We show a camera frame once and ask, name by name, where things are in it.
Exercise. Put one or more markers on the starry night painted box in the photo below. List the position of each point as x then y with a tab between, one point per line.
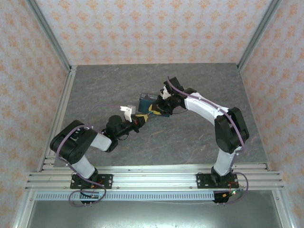
146	102

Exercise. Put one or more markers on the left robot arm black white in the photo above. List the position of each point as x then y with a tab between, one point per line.
78	145

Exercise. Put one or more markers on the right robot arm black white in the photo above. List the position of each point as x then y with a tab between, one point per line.
230	133

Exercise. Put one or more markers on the wide aluminium mounting beam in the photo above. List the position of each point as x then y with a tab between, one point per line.
154	181

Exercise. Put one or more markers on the small circuit board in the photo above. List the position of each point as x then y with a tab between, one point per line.
93	196
235	192

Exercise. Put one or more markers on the grey metal panel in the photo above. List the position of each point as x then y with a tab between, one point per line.
152	215

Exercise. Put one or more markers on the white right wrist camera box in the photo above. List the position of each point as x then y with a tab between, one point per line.
166	93

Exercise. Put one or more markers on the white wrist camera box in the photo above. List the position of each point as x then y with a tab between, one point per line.
166	93
128	111

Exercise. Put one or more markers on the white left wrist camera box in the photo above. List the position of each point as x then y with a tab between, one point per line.
128	111

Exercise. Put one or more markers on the narrow aluminium rail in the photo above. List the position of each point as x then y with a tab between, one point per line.
154	167

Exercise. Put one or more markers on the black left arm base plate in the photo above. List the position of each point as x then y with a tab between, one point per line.
107	181

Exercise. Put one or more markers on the aluminium side rail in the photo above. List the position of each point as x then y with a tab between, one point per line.
66	95

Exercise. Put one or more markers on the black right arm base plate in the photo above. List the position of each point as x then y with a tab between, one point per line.
203	181

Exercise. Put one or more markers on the aluminium frame post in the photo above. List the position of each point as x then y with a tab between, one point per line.
48	35
259	35

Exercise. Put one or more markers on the lower aluminium frame rail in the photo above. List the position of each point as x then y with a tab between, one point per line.
22	211
283	211

